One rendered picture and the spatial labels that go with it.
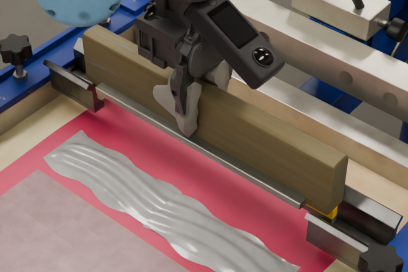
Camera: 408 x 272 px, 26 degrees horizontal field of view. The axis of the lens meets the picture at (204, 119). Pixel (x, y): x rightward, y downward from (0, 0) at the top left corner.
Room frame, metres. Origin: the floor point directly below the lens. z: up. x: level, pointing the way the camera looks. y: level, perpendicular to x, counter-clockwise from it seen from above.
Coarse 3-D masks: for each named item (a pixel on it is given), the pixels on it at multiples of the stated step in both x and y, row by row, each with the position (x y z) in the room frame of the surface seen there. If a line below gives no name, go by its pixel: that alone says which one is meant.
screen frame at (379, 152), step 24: (48, 96) 0.92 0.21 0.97; (240, 96) 0.93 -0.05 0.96; (264, 96) 0.90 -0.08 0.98; (288, 96) 0.90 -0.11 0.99; (312, 96) 0.90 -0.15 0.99; (0, 120) 0.86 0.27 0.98; (288, 120) 0.88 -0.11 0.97; (312, 120) 0.85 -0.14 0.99; (336, 120) 0.85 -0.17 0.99; (360, 120) 0.85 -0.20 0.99; (336, 144) 0.83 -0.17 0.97; (360, 144) 0.81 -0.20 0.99; (384, 144) 0.80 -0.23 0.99; (384, 168) 0.78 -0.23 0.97
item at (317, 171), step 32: (96, 32) 0.90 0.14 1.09; (96, 64) 0.88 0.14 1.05; (128, 64) 0.85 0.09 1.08; (128, 96) 0.85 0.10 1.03; (224, 96) 0.77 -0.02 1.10; (224, 128) 0.75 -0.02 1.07; (256, 128) 0.72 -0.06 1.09; (288, 128) 0.72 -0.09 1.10; (256, 160) 0.72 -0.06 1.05; (288, 160) 0.69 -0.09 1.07; (320, 160) 0.67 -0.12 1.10; (320, 192) 0.66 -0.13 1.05
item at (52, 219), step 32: (64, 128) 0.87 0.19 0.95; (96, 128) 0.87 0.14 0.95; (128, 128) 0.87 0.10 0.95; (32, 160) 0.81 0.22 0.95; (160, 160) 0.81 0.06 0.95; (192, 160) 0.81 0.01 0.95; (0, 192) 0.75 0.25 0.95; (32, 192) 0.75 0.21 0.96; (64, 192) 0.75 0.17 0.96; (0, 224) 0.70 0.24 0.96; (32, 224) 0.70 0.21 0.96; (64, 224) 0.70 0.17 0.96; (96, 224) 0.70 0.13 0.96; (128, 224) 0.70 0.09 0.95; (0, 256) 0.65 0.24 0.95; (32, 256) 0.65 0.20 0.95; (64, 256) 0.65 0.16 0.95; (96, 256) 0.65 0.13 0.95
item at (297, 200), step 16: (112, 96) 0.85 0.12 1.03; (144, 112) 0.82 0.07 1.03; (160, 128) 0.80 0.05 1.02; (176, 128) 0.79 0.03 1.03; (192, 144) 0.76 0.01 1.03; (208, 144) 0.76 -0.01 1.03; (224, 160) 0.73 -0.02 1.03; (240, 176) 0.72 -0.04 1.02; (256, 176) 0.71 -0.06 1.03; (272, 192) 0.69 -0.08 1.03; (288, 192) 0.68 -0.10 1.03
